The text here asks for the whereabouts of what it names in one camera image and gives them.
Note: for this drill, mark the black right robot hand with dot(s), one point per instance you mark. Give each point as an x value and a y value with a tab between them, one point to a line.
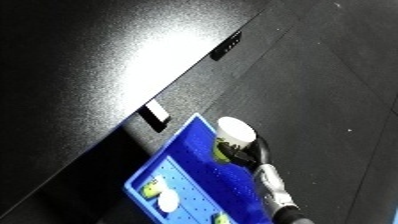
257	151

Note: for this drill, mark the pale right robot arm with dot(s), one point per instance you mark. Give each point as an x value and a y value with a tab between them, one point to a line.
275	190

